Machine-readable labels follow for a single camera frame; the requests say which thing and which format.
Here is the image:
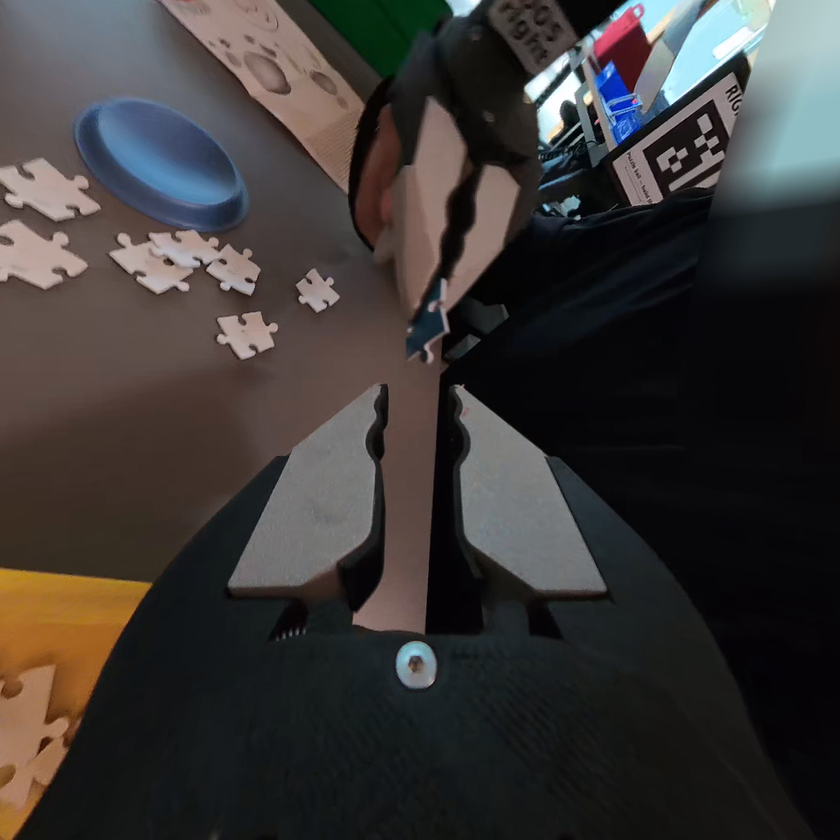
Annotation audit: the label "printed instruction sheet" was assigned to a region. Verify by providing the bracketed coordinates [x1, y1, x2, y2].
[161, 0, 365, 191]

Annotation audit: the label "dark blue puzzle piece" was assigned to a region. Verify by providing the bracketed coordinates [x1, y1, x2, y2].
[403, 279, 454, 365]

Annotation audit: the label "printed marker card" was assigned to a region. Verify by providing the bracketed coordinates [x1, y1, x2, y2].
[607, 69, 752, 207]

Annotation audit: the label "blue container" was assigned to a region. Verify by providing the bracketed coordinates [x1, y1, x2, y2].
[594, 62, 641, 139]

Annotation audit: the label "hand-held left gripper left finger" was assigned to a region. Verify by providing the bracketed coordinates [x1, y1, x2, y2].
[227, 384, 389, 613]

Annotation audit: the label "spread-out white puzzle pieces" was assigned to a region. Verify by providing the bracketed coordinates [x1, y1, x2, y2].
[0, 156, 342, 362]

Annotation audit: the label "yellow plastic bin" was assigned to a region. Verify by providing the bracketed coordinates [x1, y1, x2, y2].
[0, 567, 155, 840]

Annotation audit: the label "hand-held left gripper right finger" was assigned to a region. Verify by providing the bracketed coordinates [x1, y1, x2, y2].
[448, 385, 609, 601]

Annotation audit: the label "red container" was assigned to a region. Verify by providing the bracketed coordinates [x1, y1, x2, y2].
[594, 3, 651, 73]

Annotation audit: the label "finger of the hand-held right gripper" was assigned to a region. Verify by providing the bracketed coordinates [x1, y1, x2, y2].
[392, 97, 463, 319]
[445, 161, 529, 311]

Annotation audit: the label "blue round bowl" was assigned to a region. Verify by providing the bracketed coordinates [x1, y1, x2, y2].
[73, 97, 250, 232]

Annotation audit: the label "person's right hand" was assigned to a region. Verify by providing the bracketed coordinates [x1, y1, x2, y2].
[360, 107, 409, 262]

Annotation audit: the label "pile of white puzzle pieces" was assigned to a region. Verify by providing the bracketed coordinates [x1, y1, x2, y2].
[0, 663, 83, 815]

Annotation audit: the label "green box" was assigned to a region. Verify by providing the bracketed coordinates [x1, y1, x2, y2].
[308, 0, 454, 80]

